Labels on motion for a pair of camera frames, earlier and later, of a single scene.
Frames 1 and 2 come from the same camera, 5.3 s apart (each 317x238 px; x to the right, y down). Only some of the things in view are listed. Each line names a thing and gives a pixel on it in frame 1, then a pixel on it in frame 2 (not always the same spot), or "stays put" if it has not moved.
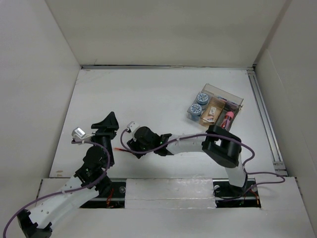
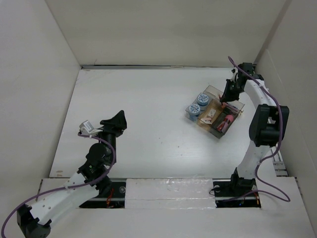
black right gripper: (133, 145) -> (227, 96)
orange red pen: (121, 149) -> (225, 105)
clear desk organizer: (213, 106) stays put
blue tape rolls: (202, 98) stays put
